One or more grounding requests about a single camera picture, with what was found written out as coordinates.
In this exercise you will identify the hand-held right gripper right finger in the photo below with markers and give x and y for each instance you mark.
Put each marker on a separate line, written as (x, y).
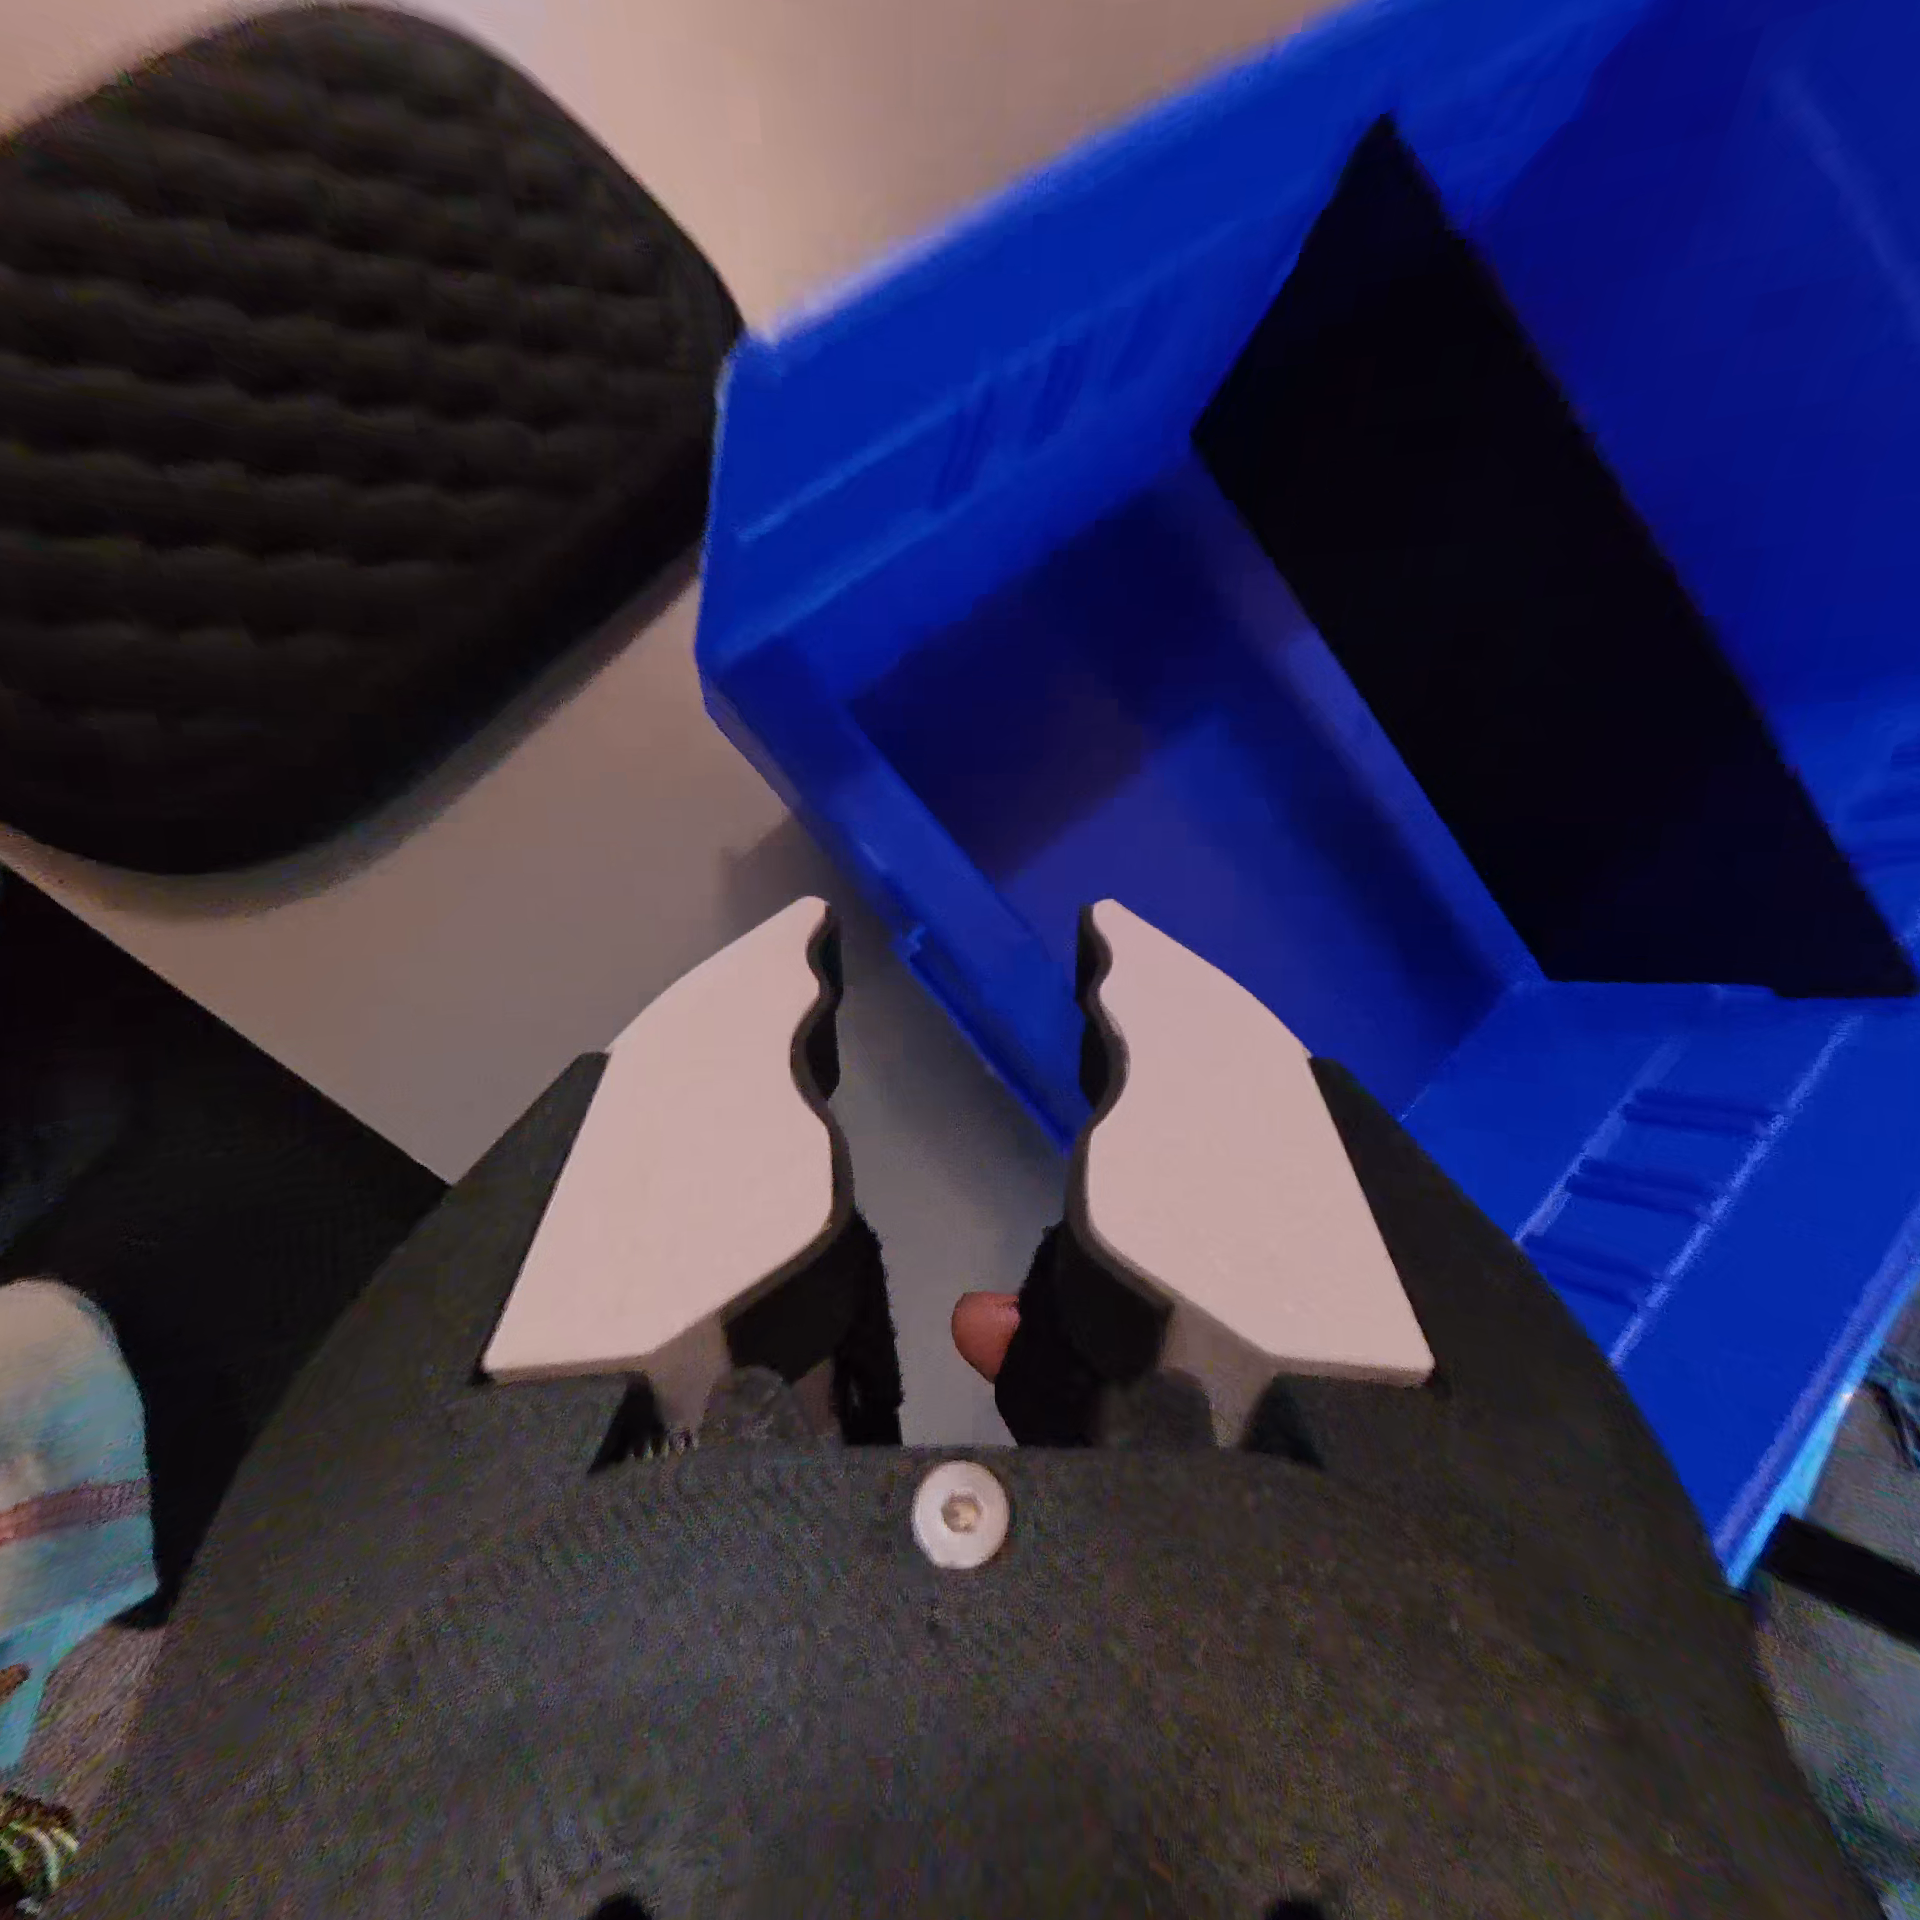
(1246, 1202)

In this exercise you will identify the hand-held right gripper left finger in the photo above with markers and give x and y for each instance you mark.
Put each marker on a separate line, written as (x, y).
(676, 1185)

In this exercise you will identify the blue plastic bin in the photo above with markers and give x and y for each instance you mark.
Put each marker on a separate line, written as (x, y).
(1125, 751)

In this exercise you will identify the grey desk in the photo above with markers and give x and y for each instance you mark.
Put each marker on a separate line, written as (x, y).
(525, 932)

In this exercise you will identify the black bin divider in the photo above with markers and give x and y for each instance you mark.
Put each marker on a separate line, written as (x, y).
(1499, 600)

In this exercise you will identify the black mesh pad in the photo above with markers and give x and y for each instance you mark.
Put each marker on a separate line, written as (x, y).
(301, 450)

